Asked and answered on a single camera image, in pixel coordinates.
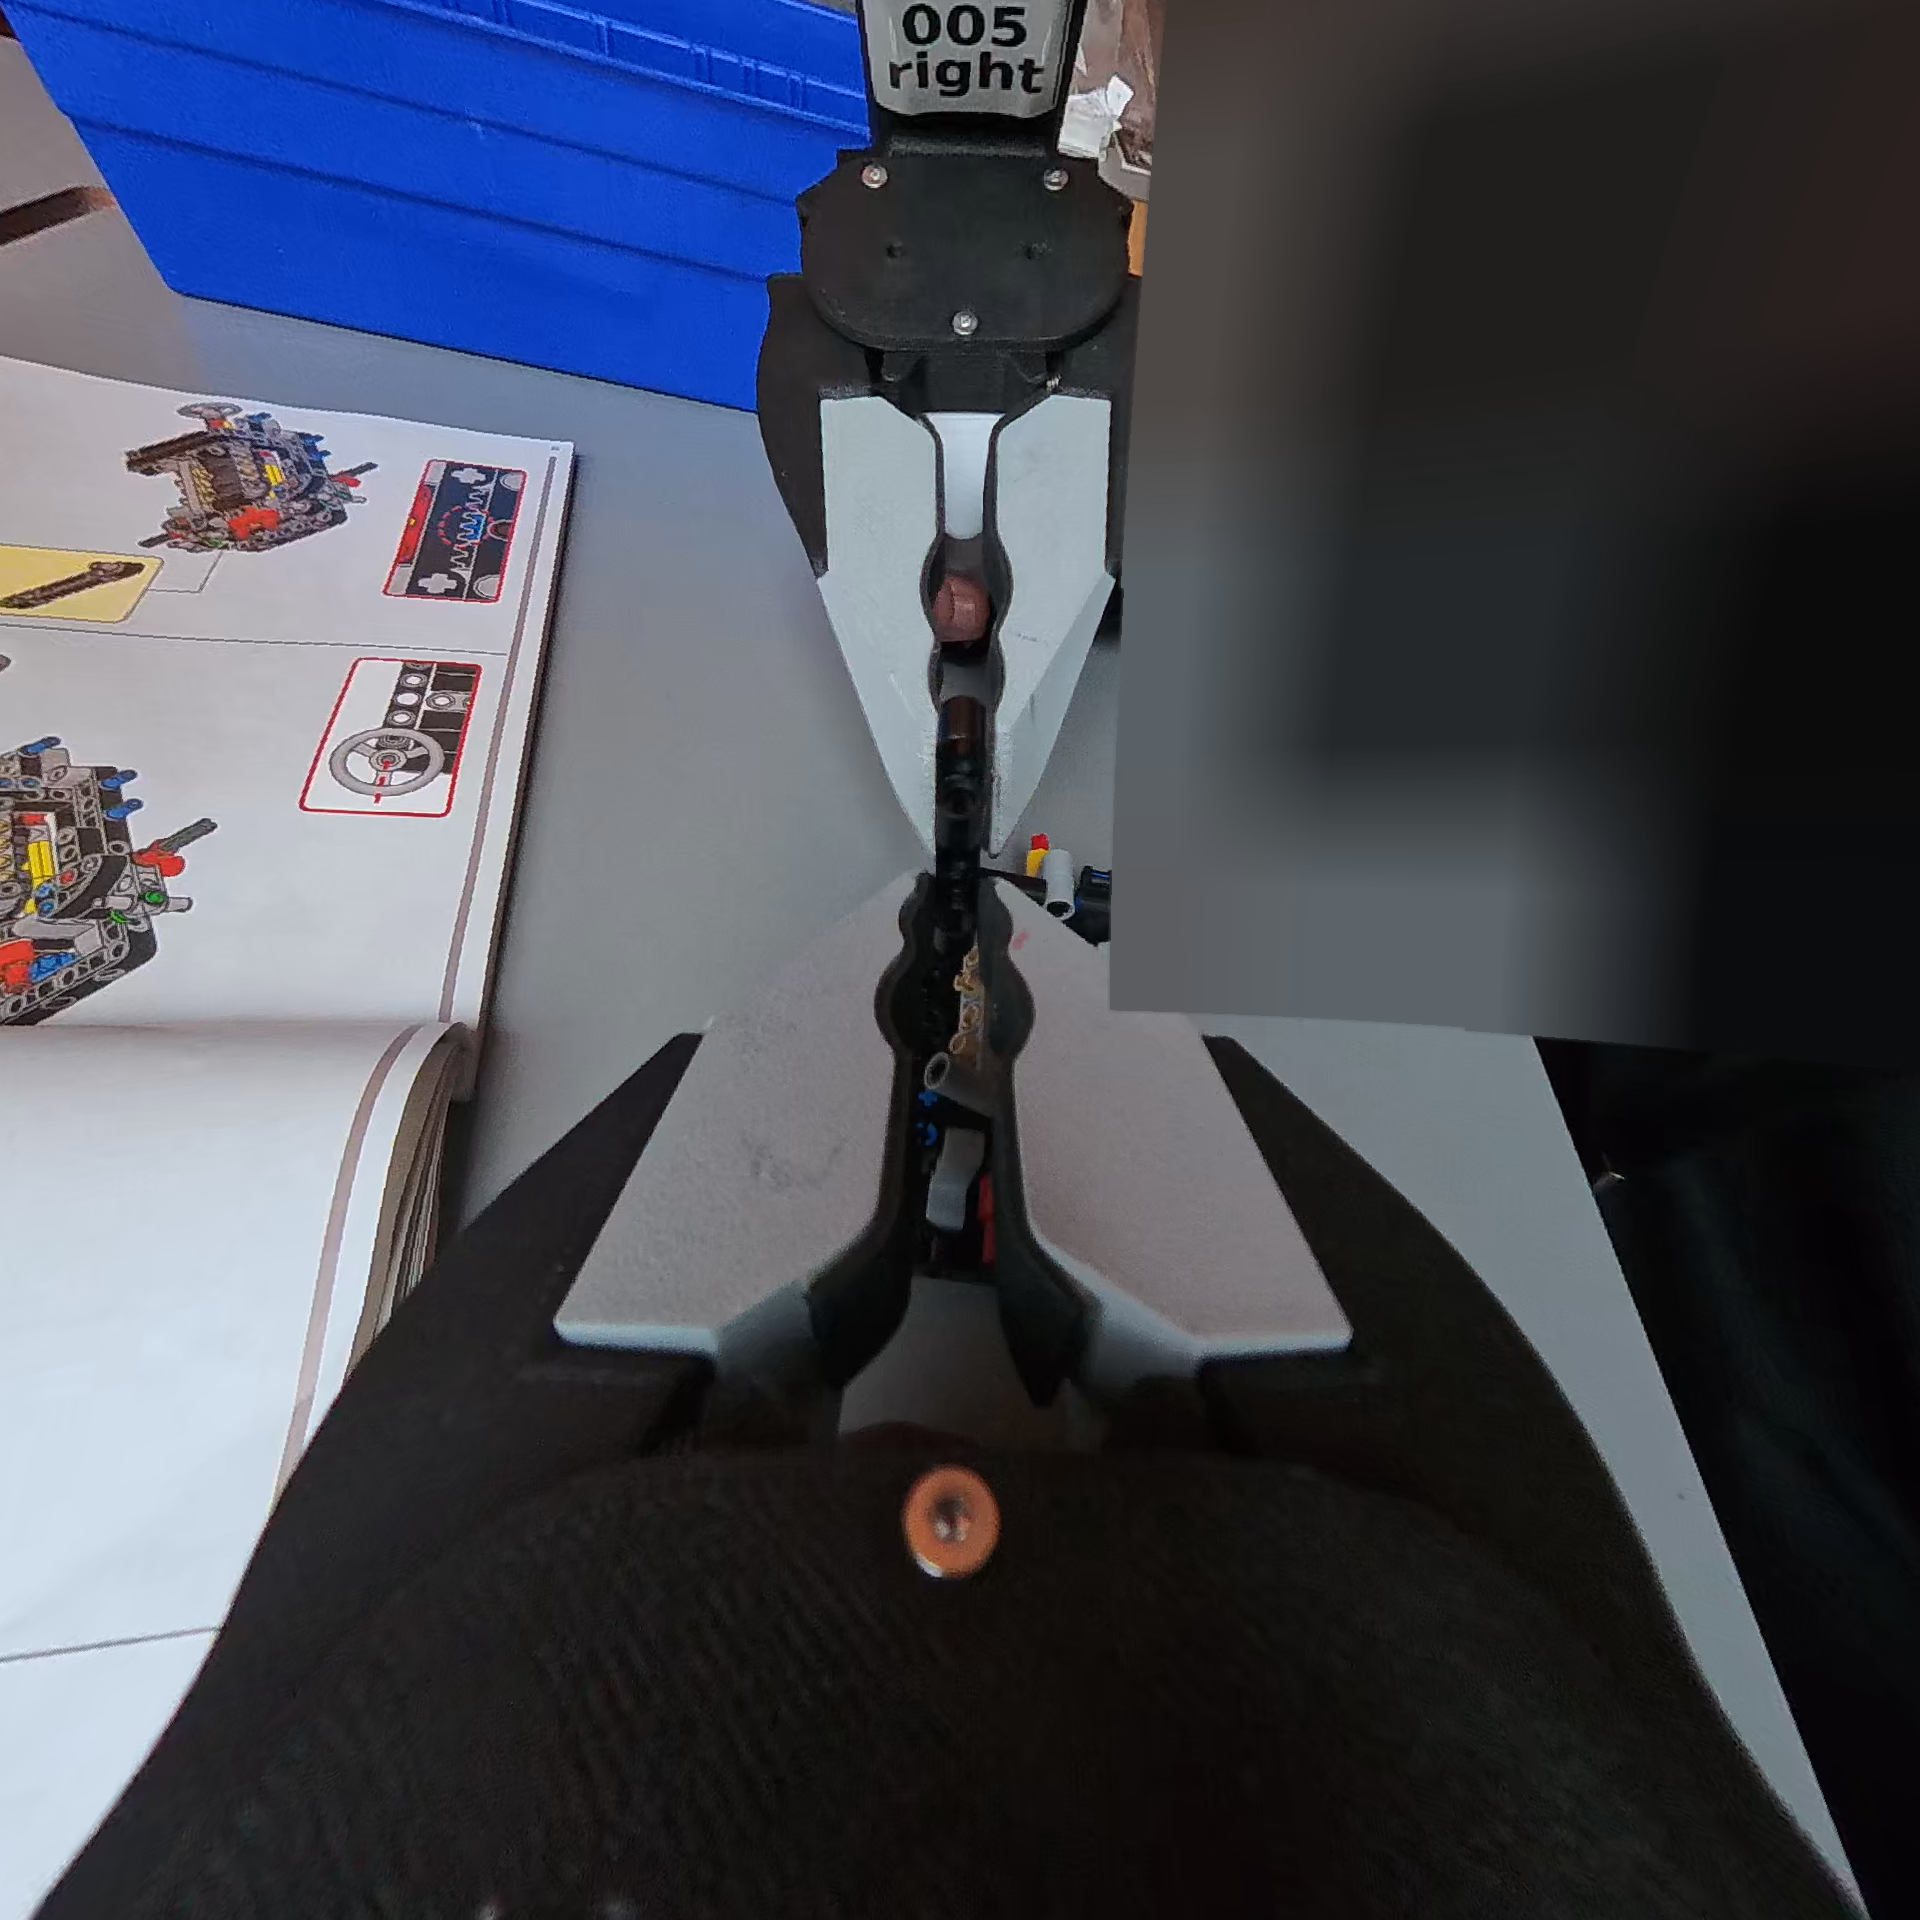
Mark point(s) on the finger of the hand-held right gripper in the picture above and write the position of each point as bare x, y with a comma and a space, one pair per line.
1058, 570
868, 541

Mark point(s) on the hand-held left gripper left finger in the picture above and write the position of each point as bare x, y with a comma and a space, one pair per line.
737, 1186

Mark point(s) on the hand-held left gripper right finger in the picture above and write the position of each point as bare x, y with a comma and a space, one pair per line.
1185, 1199

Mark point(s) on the black lego beam assembly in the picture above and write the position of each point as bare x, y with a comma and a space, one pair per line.
960, 780

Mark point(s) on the small red black lego assembly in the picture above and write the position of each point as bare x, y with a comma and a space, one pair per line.
1068, 877

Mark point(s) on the lego instruction booklet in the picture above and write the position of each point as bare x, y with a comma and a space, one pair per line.
301, 631

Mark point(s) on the person's right hand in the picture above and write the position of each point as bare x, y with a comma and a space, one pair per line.
960, 604

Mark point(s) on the blue plastic bin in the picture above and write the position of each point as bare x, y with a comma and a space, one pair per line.
452, 150

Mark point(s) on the person's dark clothing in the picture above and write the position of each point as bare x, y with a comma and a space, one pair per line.
1771, 1351

